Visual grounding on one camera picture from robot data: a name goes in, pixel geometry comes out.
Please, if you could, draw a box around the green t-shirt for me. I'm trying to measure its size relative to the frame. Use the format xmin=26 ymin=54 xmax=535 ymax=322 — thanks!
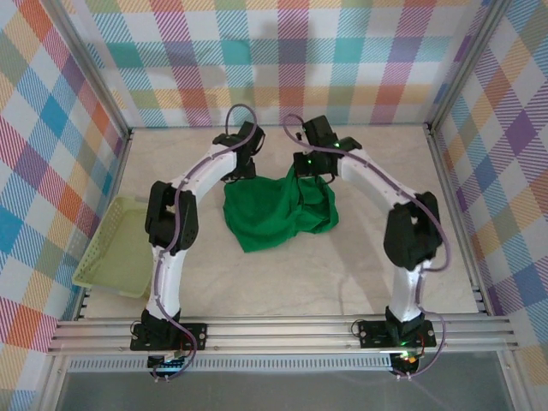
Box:
xmin=222 ymin=164 xmax=342 ymax=254

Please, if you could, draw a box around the light green plastic basket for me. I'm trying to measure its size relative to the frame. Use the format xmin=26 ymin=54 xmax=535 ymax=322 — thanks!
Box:
xmin=72 ymin=195 xmax=155 ymax=300

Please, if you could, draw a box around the grey metal sheet panel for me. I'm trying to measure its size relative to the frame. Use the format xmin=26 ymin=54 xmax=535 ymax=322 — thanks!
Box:
xmin=55 ymin=370 xmax=517 ymax=411

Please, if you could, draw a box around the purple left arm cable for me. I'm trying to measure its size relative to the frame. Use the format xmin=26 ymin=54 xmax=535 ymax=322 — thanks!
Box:
xmin=149 ymin=104 xmax=263 ymax=384

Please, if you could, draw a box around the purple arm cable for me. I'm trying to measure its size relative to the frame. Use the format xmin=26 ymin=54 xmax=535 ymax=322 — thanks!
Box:
xmin=149 ymin=104 xmax=263 ymax=384
xmin=284 ymin=113 xmax=455 ymax=382

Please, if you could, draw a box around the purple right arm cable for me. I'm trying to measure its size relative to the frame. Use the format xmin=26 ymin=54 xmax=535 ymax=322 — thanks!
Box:
xmin=284 ymin=113 xmax=455 ymax=382

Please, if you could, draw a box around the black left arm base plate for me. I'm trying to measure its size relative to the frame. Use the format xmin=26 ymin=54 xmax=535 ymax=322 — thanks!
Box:
xmin=129 ymin=321 xmax=210 ymax=352

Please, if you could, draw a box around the aluminium mounting rail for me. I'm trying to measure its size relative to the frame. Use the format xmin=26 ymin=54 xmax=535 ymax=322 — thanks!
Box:
xmin=46 ymin=314 xmax=517 ymax=356

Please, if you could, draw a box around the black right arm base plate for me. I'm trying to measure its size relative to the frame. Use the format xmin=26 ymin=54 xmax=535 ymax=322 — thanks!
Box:
xmin=357 ymin=319 xmax=438 ymax=348

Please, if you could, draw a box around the aluminium frame post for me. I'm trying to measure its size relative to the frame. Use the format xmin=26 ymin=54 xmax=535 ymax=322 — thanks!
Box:
xmin=426 ymin=0 xmax=517 ymax=138
xmin=40 ymin=0 xmax=134 ymax=142

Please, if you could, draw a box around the grey slotted cable duct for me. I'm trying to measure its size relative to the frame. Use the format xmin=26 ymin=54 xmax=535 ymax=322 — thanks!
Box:
xmin=67 ymin=358 xmax=394 ymax=372

